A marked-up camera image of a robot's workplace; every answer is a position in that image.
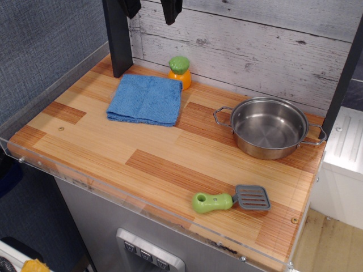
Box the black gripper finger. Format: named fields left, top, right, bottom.
left=161, top=0, right=183, bottom=26
left=118, top=0, right=141, bottom=19

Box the orange toy carrot green top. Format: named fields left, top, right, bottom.
left=167, top=56, right=192, bottom=90

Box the blue cloth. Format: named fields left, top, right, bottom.
left=107, top=74, right=182, bottom=127

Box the stainless steel pot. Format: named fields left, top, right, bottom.
left=213, top=97, right=327, bottom=160

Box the clear acrylic table guard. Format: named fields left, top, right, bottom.
left=2, top=57, right=324, bottom=271

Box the white ribbed box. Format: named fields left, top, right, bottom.
left=310, top=107, right=362, bottom=229

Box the silver dispenser button panel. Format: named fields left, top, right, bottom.
left=116, top=228, right=186, bottom=271

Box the yellow object bottom left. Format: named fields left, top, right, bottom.
left=21, top=259, right=50, bottom=272

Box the dark right upright post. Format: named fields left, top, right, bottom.
left=322, top=18, right=362, bottom=137

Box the toy spatula green handle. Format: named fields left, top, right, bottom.
left=192, top=185, right=271, bottom=214

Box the black braided cable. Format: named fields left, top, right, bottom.
left=0, top=256, right=18, bottom=272

